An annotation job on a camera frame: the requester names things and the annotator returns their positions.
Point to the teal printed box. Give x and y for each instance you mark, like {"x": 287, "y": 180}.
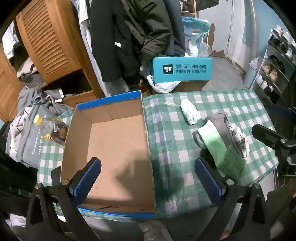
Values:
{"x": 182, "y": 69}

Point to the yellow-capped plastic bottle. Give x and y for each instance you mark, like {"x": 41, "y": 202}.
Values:
{"x": 49, "y": 129}

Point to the white plastic bag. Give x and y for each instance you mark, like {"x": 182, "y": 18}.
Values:
{"x": 163, "y": 85}

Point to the dark green textured cloth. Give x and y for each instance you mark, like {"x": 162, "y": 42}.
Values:
{"x": 232, "y": 163}

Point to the shoe rack with shoes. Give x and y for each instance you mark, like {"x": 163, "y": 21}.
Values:
{"x": 277, "y": 64}

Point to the rolled white patterned sock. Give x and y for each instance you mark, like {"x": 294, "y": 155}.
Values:
{"x": 190, "y": 110}

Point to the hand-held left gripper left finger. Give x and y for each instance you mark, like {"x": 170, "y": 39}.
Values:
{"x": 87, "y": 183}

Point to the grey sock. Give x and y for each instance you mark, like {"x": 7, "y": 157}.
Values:
{"x": 219, "y": 125}

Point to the dark green hanging jacket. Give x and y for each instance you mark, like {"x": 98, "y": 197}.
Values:
{"x": 150, "y": 30}

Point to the green checkered tablecloth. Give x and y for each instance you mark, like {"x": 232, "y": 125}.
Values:
{"x": 175, "y": 139}

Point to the light blue bin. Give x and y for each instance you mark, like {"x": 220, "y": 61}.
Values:
{"x": 251, "y": 76}

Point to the white dotted sock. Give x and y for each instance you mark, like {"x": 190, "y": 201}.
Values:
{"x": 240, "y": 136}

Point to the grey printed tote bag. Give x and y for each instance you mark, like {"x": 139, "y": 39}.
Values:
{"x": 27, "y": 148}

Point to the blue plastic bag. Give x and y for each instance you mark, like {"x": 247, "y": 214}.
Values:
{"x": 194, "y": 30}

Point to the white door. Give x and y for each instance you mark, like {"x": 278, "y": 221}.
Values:
{"x": 238, "y": 27}

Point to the brown cardboard box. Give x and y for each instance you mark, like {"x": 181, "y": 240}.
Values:
{"x": 189, "y": 86}

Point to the light green sock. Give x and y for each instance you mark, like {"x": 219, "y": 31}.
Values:
{"x": 212, "y": 139}

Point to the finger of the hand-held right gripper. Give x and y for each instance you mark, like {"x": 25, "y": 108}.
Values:
{"x": 281, "y": 111}
{"x": 266, "y": 134}

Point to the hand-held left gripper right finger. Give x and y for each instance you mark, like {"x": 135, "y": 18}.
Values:
{"x": 209, "y": 183}

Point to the blue-rimmed cardboard box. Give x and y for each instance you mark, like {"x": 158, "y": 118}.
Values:
{"x": 115, "y": 150}

